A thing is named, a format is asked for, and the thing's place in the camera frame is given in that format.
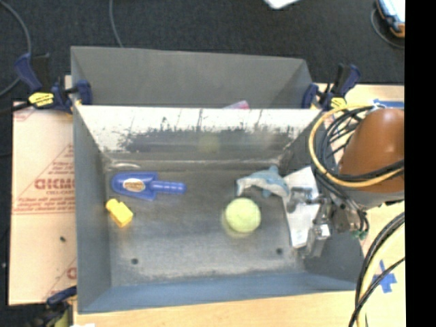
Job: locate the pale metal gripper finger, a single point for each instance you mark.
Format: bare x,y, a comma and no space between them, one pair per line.
318,237
301,193

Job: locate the blue-grey toy dolphin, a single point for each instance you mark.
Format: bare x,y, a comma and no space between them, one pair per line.
269,182

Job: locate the yellow-green tennis ball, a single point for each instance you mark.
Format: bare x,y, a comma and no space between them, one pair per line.
242,216

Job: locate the pink packet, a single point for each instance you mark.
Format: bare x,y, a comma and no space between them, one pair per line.
238,105

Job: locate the grey metal bin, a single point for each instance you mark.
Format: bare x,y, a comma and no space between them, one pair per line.
177,237

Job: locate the blue toy shovel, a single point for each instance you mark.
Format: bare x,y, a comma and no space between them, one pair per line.
136,185

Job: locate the yellow toy block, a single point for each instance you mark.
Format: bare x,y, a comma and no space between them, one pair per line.
120,212

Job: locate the brown cardboard board red print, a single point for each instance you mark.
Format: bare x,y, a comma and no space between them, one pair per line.
41,196

